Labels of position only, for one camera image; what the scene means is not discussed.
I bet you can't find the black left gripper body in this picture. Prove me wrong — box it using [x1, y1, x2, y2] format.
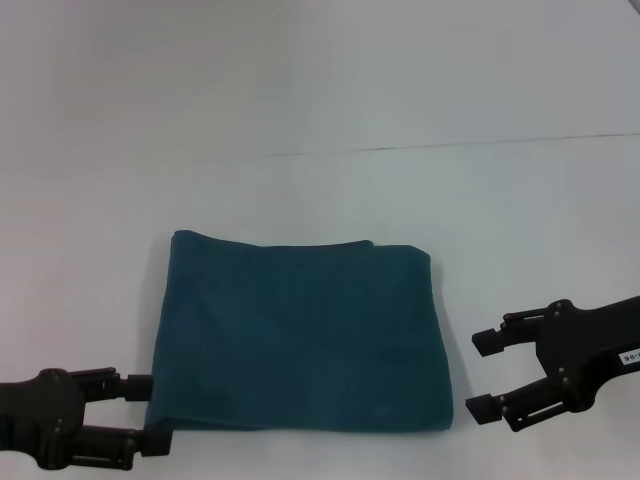
[0, 367, 87, 472]

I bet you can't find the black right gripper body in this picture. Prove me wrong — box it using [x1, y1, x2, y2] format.
[532, 295, 640, 414]

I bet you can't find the teal blue shirt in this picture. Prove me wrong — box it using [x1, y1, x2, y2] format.
[144, 228, 456, 434]

